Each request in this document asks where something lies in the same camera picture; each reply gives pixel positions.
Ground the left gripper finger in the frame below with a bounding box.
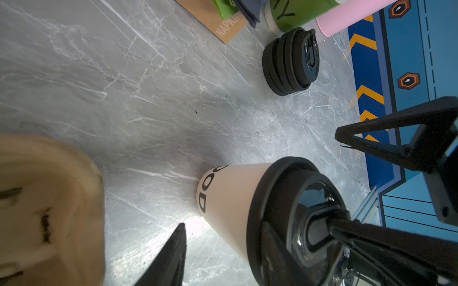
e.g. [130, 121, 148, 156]
[135, 223, 187, 286]

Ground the stack of paper cups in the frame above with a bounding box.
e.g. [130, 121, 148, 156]
[264, 0, 347, 36]

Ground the green napkin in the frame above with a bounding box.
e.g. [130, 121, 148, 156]
[212, 0, 239, 20]

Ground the dark grey napkin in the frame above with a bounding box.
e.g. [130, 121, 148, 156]
[234, 0, 265, 28]

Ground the stack of black lids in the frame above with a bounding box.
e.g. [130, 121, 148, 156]
[262, 27, 320, 97]

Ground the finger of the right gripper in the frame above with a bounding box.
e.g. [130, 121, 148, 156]
[329, 219, 458, 286]
[335, 97, 458, 172]

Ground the beige pulp cup carrier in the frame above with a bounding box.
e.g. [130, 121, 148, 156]
[1, 135, 105, 286]

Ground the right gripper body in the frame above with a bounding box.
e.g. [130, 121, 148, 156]
[425, 123, 458, 226]

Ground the brown cardboard napkin holder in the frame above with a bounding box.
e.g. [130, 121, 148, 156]
[177, 0, 248, 44]

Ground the white takeout coffee cup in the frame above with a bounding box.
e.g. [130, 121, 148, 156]
[196, 163, 271, 261]

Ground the pink straw holder cup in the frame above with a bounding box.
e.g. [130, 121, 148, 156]
[316, 0, 396, 37]

